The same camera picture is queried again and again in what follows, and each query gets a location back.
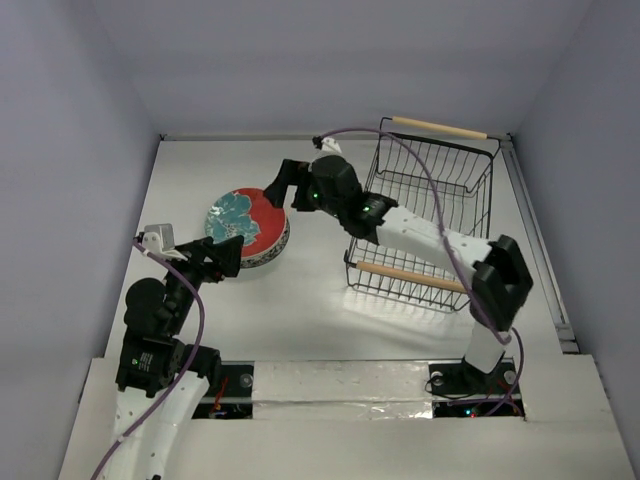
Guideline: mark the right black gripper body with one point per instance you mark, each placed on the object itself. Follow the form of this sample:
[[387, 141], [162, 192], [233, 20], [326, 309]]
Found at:
[[298, 181]]

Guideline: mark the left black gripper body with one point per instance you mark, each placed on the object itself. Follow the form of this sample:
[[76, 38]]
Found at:
[[200, 268]]

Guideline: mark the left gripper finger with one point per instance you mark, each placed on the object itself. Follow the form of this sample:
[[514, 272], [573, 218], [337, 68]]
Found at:
[[230, 247], [228, 267]]

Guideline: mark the blue patterned plate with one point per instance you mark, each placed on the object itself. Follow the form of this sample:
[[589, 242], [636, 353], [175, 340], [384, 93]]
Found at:
[[270, 254]]

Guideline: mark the red plate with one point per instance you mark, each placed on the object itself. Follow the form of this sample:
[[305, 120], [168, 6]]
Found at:
[[234, 212]]

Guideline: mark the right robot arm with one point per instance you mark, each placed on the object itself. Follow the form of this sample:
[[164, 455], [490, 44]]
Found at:
[[493, 274]]

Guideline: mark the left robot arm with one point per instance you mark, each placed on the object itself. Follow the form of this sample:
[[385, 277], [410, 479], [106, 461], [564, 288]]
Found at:
[[164, 369]]

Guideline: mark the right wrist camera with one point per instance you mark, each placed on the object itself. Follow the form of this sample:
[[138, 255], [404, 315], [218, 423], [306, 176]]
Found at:
[[326, 146]]

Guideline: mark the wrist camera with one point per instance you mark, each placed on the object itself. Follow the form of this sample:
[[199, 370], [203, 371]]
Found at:
[[158, 238], [326, 146]]

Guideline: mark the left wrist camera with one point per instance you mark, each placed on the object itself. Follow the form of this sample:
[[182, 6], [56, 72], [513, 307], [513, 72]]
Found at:
[[158, 238]]

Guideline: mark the black wire dish rack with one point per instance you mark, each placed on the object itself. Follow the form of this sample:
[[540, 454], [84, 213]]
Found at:
[[456, 172]]

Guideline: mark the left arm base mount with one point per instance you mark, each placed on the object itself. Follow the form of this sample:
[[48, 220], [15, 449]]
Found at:
[[231, 397]]

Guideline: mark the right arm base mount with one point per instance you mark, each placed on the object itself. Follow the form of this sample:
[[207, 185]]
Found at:
[[457, 392]]

